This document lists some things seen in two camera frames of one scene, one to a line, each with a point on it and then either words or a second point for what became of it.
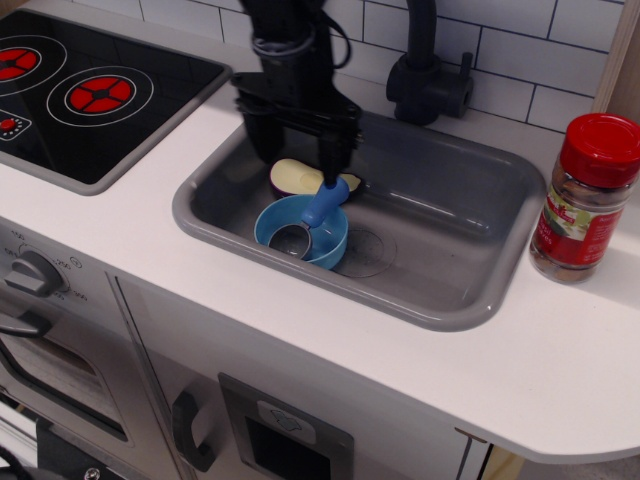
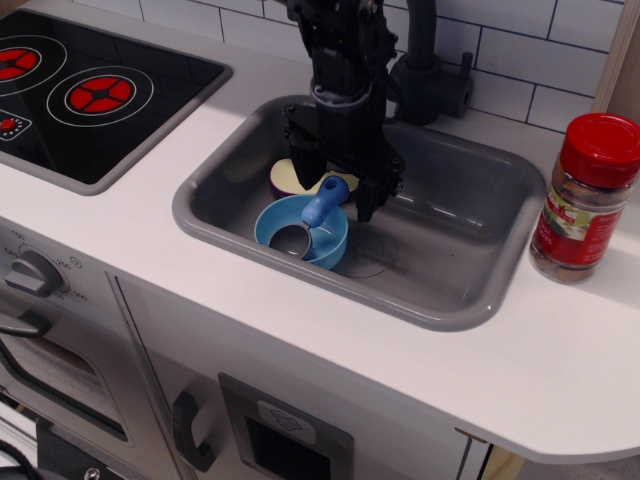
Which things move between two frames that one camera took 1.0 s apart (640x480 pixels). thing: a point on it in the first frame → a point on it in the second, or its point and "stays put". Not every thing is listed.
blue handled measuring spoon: x=295 y=241 stays put
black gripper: x=296 y=88 → x=349 y=139
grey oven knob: x=35 y=273 stays put
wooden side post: x=620 y=87 stays put
